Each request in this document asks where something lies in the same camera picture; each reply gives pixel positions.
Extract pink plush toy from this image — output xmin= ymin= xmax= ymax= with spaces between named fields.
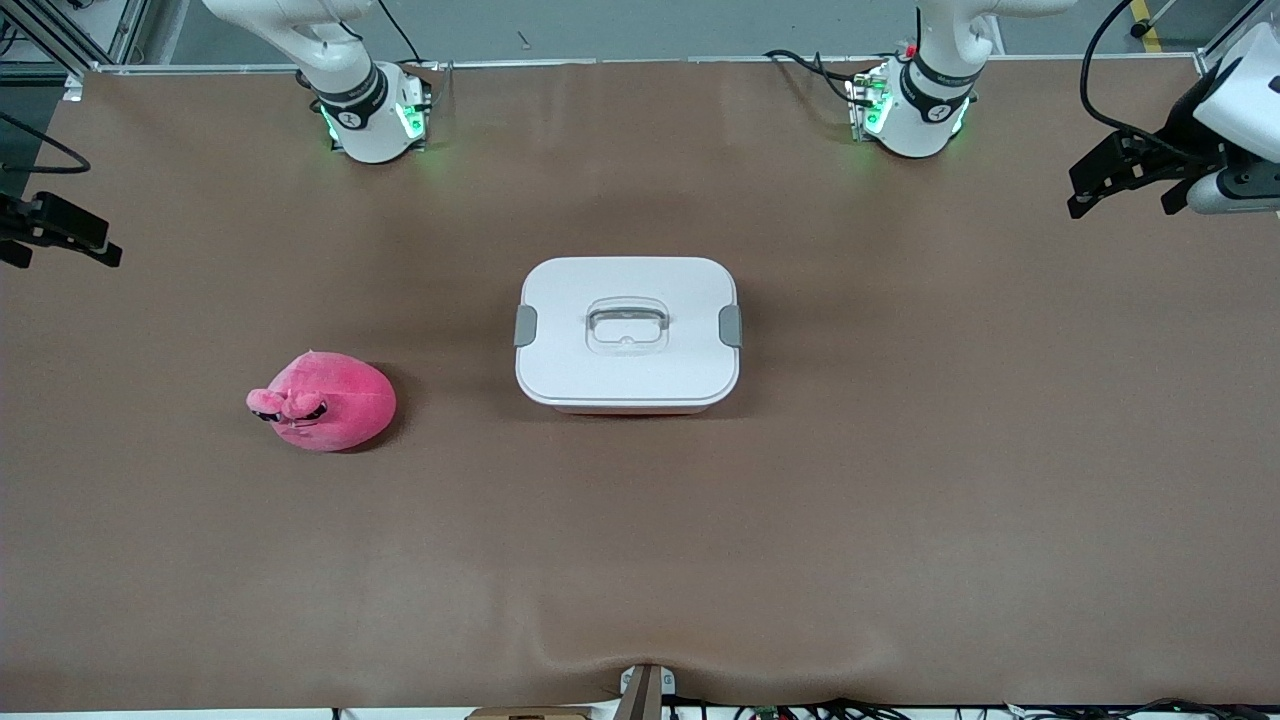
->
xmin=246 ymin=350 xmax=398 ymax=454

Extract white box lid grey clips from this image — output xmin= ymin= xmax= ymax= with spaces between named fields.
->
xmin=514 ymin=257 xmax=744 ymax=409

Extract pale pink storage box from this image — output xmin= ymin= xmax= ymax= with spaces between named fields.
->
xmin=522 ymin=392 xmax=736 ymax=417

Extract black foot with grey rod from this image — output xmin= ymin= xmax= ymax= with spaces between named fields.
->
xmin=1130 ymin=0 xmax=1181 ymax=39

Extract brown table mat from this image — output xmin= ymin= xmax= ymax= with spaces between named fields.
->
xmin=0 ymin=55 xmax=1280 ymax=713

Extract aluminium frame profile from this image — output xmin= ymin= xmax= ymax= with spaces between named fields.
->
xmin=1195 ymin=0 xmax=1271 ymax=76
xmin=0 ymin=0 xmax=151 ymax=101

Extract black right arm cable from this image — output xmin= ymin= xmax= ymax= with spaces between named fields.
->
xmin=0 ymin=110 xmax=91 ymax=176

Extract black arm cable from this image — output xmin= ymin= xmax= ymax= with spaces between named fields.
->
xmin=0 ymin=110 xmax=91 ymax=176
xmin=1078 ymin=0 xmax=1226 ymax=169

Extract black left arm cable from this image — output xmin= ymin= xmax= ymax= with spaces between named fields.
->
xmin=1078 ymin=0 xmax=1226 ymax=169

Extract black base cable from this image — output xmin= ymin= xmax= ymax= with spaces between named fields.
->
xmin=765 ymin=48 xmax=863 ymax=106
xmin=375 ymin=0 xmax=426 ymax=66

